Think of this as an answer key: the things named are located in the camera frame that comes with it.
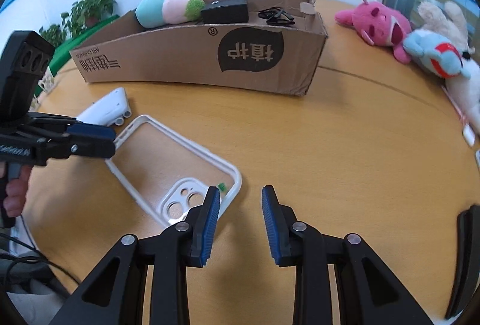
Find clear white phone case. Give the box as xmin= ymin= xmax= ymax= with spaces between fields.
xmin=106 ymin=114 xmax=242 ymax=228

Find black cable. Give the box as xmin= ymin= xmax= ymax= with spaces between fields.
xmin=0 ymin=213 xmax=82 ymax=286

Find small white item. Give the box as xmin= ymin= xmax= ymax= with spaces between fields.
xmin=462 ymin=124 xmax=476 ymax=147

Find teal pink plush toy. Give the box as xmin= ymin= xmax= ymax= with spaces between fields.
xmin=134 ymin=0 xmax=205 ymax=29

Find black sunglasses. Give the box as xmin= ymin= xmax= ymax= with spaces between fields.
xmin=258 ymin=6 xmax=295 ymax=26

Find brown cardboard box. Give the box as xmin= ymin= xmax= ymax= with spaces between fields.
xmin=71 ymin=0 xmax=328 ymax=96

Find black camera box left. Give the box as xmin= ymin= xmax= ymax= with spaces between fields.
xmin=1 ymin=31 xmax=55 ymax=129

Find blue plush toy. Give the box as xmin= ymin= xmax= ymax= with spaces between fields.
xmin=403 ymin=29 xmax=471 ymax=79

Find left hand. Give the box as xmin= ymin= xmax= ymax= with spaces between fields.
xmin=3 ymin=166 xmax=32 ymax=217

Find white router device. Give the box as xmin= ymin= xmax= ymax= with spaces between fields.
xmin=76 ymin=87 xmax=132 ymax=126

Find black object table edge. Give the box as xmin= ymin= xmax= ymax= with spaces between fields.
xmin=444 ymin=204 xmax=479 ymax=319

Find green potted plant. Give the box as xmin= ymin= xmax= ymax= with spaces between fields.
xmin=39 ymin=0 xmax=116 ymax=47

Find beige plush toy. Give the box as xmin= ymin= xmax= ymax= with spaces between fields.
xmin=417 ymin=0 xmax=479 ymax=131

